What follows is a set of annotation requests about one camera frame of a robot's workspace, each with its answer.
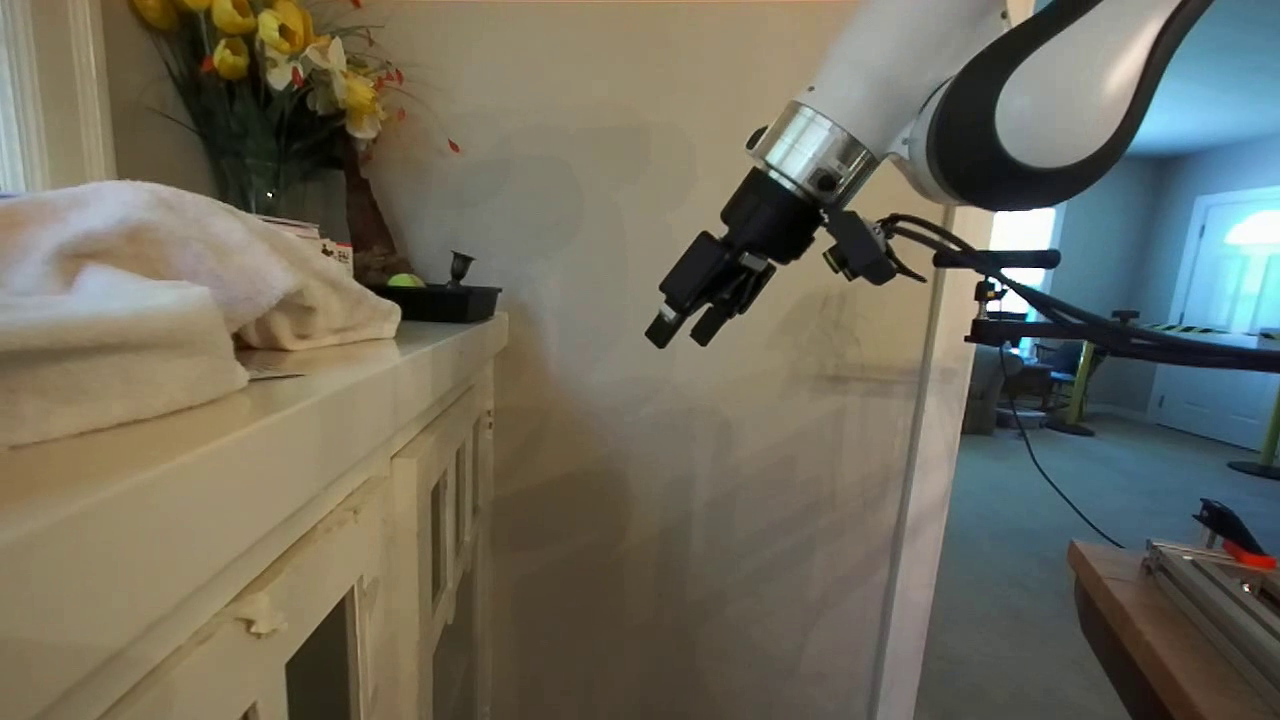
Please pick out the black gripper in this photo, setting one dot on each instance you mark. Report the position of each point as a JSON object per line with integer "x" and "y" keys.
{"x": 774, "y": 223}

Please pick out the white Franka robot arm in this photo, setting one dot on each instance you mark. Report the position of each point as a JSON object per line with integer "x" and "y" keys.
{"x": 1066, "y": 81}

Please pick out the white cabinet with glass doors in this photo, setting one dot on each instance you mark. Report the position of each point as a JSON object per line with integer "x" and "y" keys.
{"x": 202, "y": 494}

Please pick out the small black object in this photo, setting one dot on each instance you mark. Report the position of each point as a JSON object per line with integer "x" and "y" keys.
{"x": 463, "y": 265}

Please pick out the black tray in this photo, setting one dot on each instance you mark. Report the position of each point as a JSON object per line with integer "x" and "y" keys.
{"x": 441, "y": 302}

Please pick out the green fruit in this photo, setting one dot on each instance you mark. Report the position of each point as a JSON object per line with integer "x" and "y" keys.
{"x": 406, "y": 283}

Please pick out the brown vase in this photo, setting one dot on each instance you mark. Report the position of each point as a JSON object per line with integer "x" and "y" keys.
{"x": 366, "y": 227}

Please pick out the green stand leg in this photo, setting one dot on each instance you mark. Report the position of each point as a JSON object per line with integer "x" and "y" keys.
{"x": 1264, "y": 441}
{"x": 1082, "y": 385}

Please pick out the glass flower vase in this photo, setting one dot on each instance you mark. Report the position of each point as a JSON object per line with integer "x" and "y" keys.
{"x": 266, "y": 164}

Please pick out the yellow and white flower bouquet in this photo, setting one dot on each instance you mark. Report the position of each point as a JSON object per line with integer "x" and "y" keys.
{"x": 274, "y": 40}

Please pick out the red and black clamp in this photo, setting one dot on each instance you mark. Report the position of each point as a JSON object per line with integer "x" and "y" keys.
{"x": 1226, "y": 526}

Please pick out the cream towel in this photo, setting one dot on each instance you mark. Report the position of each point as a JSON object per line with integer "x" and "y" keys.
{"x": 135, "y": 293}

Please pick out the metal rails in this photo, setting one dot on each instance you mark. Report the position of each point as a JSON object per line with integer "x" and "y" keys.
{"x": 1226, "y": 605}

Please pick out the black stereo camera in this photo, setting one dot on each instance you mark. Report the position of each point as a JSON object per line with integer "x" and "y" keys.
{"x": 1015, "y": 259}

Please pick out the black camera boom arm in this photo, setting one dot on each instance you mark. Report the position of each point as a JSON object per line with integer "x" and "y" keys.
{"x": 1147, "y": 344}

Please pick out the white window frame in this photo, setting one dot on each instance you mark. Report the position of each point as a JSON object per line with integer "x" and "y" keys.
{"x": 72, "y": 92}

